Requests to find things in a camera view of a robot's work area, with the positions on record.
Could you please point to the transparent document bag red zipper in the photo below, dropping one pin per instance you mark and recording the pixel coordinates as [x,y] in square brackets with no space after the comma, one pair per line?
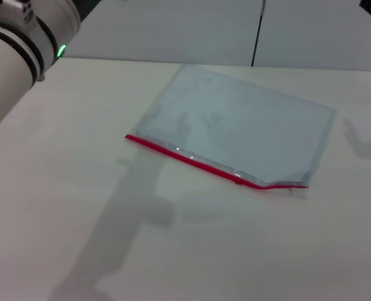
[235,125]

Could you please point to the red zipper slider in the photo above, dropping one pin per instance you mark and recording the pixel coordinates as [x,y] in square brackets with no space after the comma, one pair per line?
[238,181]

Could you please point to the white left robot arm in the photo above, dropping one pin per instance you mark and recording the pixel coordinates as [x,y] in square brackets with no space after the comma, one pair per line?
[13,59]

